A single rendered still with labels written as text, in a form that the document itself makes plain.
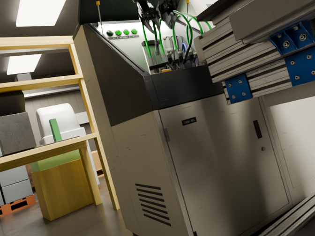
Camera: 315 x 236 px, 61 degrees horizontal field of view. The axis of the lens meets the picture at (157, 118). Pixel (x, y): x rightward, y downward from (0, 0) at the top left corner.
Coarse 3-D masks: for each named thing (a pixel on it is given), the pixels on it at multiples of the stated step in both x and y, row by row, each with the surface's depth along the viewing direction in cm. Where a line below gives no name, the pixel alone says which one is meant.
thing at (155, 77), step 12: (168, 72) 123; (180, 72) 126; (192, 72) 129; (204, 72) 133; (156, 84) 118; (168, 84) 121; (180, 84) 125; (192, 84) 128; (204, 84) 132; (216, 84) 135; (168, 96) 120; (180, 96) 124; (192, 96) 127; (204, 96) 130
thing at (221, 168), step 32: (224, 96) 137; (192, 128) 124; (224, 128) 133; (256, 128) 144; (192, 160) 121; (224, 160) 130; (256, 160) 141; (192, 192) 119; (224, 192) 127; (256, 192) 137; (192, 224) 116; (224, 224) 124
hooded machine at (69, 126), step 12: (48, 108) 411; (60, 108) 415; (48, 120) 397; (60, 120) 404; (72, 120) 411; (48, 132) 390; (60, 132) 396; (72, 132) 398; (84, 132) 407; (96, 180) 404
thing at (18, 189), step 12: (24, 168) 442; (0, 180) 422; (12, 180) 430; (24, 180) 440; (0, 192) 419; (12, 192) 427; (24, 192) 437; (0, 204) 416; (12, 204) 424; (0, 216) 413
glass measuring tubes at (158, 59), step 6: (144, 42) 178; (150, 42) 180; (144, 48) 180; (150, 48) 181; (144, 54) 181; (162, 54) 184; (156, 60) 181; (162, 60) 185; (150, 72) 180; (156, 72) 182
